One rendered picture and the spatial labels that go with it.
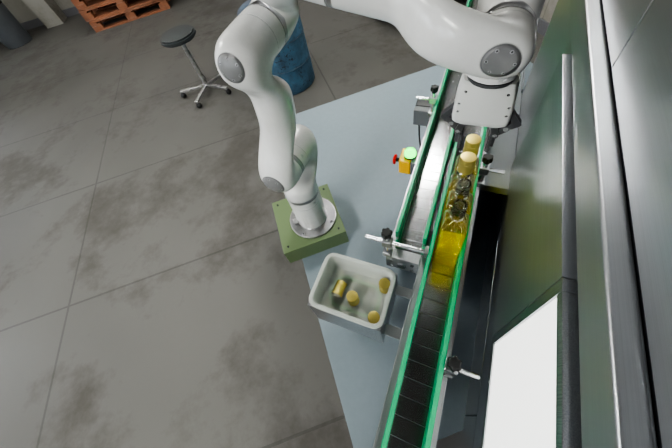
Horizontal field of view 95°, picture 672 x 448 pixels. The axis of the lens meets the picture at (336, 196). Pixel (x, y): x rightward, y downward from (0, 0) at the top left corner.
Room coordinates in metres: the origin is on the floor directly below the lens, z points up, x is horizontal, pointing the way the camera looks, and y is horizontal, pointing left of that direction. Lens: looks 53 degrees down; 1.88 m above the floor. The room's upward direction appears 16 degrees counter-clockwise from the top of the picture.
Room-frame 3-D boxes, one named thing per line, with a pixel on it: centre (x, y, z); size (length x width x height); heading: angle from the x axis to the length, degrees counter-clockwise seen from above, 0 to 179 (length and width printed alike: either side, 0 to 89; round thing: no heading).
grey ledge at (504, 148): (0.87, -0.75, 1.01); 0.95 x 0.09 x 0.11; 145
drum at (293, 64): (3.04, 0.13, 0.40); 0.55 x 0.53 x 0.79; 97
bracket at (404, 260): (0.35, -0.13, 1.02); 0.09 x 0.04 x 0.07; 55
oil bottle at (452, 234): (0.31, -0.25, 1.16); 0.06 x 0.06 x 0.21; 57
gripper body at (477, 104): (0.41, -0.31, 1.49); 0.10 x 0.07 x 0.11; 56
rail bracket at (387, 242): (0.36, -0.12, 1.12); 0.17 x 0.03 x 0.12; 55
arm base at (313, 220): (0.70, 0.11, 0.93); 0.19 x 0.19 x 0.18
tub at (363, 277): (0.32, 0.03, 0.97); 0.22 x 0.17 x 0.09; 55
